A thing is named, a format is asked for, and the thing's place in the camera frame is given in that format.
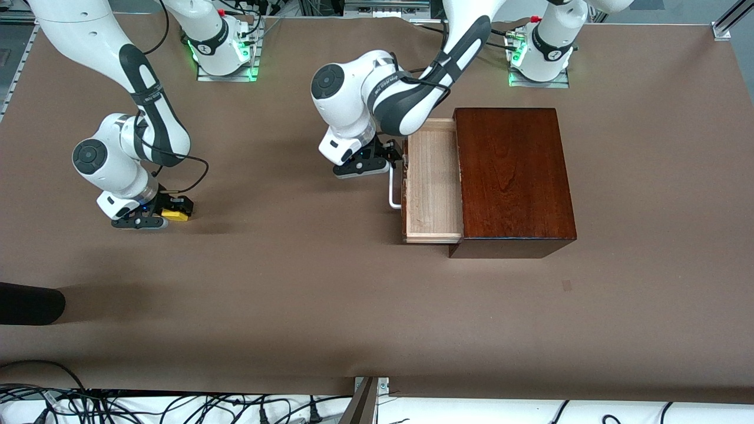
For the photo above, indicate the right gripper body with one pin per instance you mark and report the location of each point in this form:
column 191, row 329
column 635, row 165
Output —
column 166, row 202

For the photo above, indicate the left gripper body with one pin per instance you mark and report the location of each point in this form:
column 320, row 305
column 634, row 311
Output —
column 380, row 154

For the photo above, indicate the yellow block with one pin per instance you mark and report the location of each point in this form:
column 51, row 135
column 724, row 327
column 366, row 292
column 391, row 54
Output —
column 175, row 215

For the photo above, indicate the light wooden drawer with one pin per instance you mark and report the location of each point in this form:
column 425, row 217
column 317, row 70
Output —
column 433, row 182

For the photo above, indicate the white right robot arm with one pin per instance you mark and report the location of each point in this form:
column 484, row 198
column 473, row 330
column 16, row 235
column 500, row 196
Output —
column 88, row 35

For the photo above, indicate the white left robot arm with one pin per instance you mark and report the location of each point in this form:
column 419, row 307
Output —
column 347, row 112

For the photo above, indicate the dark red wooden cabinet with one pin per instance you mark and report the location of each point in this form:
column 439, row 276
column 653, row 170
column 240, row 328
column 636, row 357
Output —
column 512, row 176

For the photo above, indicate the black ribbed cylinder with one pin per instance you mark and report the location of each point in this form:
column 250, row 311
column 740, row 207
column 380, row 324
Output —
column 29, row 303

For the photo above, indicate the brown table cover sheet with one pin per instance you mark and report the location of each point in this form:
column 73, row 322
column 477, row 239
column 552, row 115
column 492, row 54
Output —
column 294, row 294

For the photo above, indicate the dark metal beam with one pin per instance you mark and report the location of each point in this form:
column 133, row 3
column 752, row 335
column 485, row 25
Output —
column 360, row 406

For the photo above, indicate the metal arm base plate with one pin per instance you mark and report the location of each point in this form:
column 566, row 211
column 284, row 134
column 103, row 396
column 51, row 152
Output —
column 539, row 84
column 254, row 59

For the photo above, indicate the aluminium frame profile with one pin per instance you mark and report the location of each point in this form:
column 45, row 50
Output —
column 727, row 20
column 15, row 70

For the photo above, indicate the metal corner bracket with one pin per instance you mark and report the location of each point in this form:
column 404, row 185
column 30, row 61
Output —
column 383, row 384

